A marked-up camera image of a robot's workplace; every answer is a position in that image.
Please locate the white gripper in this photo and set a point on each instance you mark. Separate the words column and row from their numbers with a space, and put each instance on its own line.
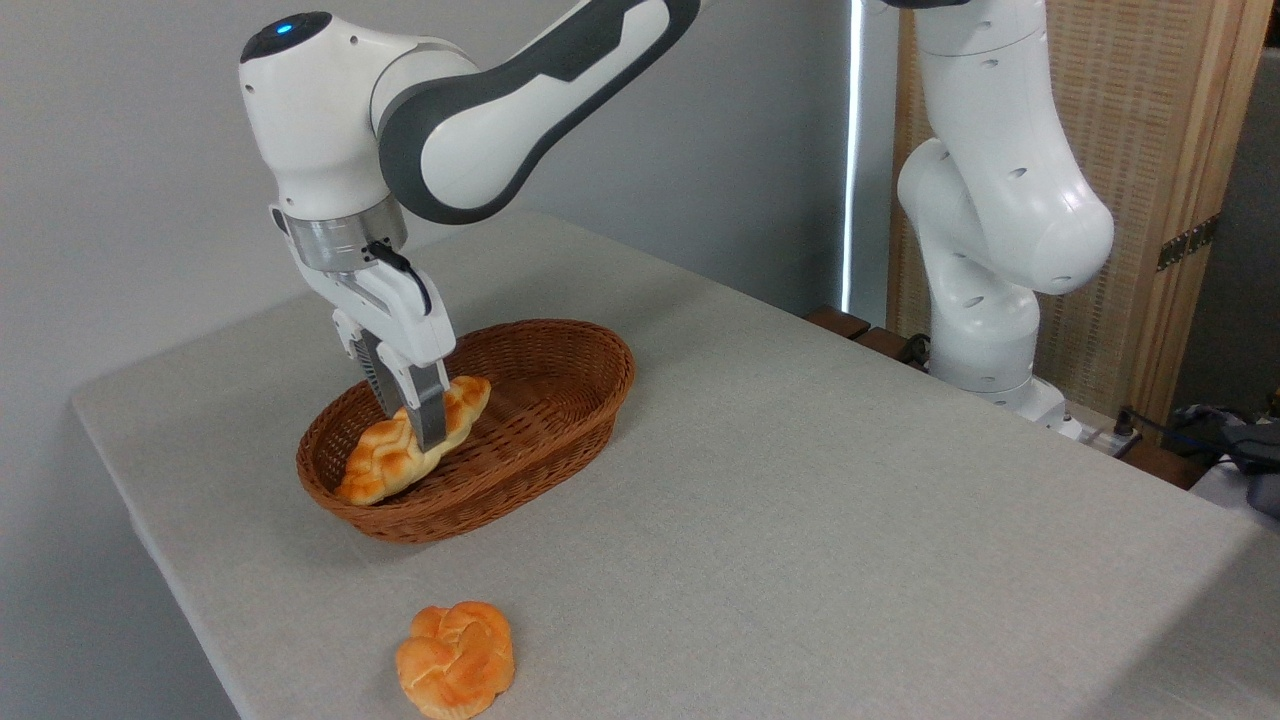
column 405, row 320

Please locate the long braided bread loaf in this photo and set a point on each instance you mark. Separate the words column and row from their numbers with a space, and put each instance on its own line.
column 385, row 460

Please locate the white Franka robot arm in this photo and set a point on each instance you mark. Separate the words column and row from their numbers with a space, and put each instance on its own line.
column 320, row 120

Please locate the brown wicker oval basket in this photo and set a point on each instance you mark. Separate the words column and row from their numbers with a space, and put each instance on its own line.
column 540, row 420

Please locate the round braided bread bun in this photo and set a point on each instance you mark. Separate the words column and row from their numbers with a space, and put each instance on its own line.
column 455, row 660

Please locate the bright vertical light strip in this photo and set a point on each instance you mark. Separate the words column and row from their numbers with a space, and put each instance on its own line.
column 855, row 150

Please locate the white power strip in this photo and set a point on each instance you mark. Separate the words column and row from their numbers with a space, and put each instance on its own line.
column 1100, row 435

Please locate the dark metal screen hinge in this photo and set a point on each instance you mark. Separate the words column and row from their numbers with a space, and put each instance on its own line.
column 1188, row 243

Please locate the dark grey bag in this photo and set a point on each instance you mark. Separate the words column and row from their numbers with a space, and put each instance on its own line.
column 1250, row 450

